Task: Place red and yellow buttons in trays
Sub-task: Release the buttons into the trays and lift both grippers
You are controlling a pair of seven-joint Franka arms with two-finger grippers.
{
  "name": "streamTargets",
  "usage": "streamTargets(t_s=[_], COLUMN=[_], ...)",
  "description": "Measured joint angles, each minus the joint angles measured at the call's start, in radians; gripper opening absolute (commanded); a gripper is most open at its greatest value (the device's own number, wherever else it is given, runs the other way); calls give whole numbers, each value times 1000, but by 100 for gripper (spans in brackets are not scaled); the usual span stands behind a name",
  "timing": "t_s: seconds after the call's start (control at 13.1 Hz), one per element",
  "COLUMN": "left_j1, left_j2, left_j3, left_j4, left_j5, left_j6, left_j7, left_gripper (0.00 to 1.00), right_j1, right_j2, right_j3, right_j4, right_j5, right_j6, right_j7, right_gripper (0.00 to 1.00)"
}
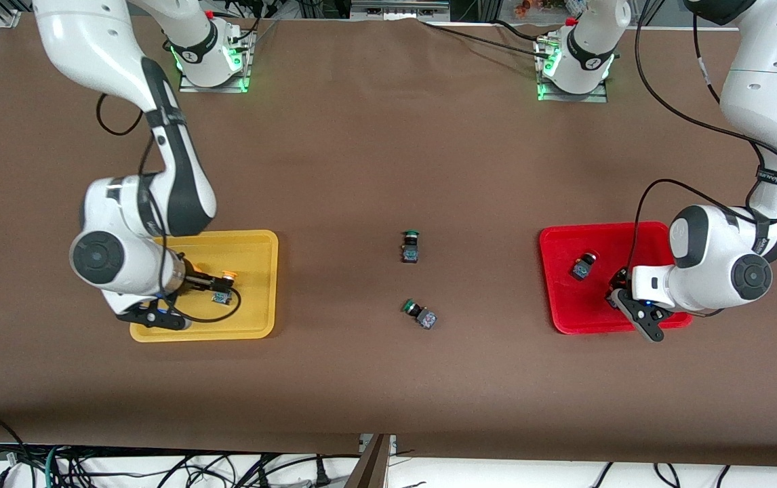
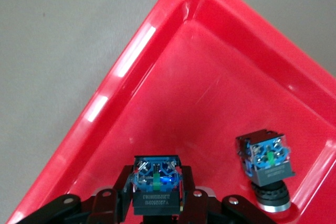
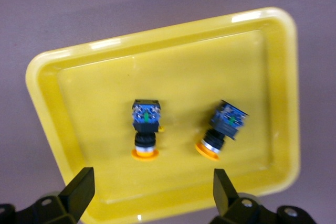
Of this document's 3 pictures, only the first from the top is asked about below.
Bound yellow push button switch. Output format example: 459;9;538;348
211;270;238;306

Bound yellow plastic tray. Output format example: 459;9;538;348
129;230;279;343

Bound red plastic tray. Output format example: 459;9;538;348
539;222;694;336

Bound brown table cover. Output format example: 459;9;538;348
0;12;777;468

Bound brown support beam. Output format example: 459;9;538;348
344;434;393;488

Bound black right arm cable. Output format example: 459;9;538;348
96;94;241;323

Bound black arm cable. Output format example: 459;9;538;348
624;0;777;273
96;94;241;323

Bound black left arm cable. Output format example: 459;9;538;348
624;0;777;273

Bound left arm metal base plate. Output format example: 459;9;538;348
536;37;608;103

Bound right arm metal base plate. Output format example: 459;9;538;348
179;30;251;94

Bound teal cable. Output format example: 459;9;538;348
44;445;68;488

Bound black power cable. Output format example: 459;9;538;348
419;19;552;56

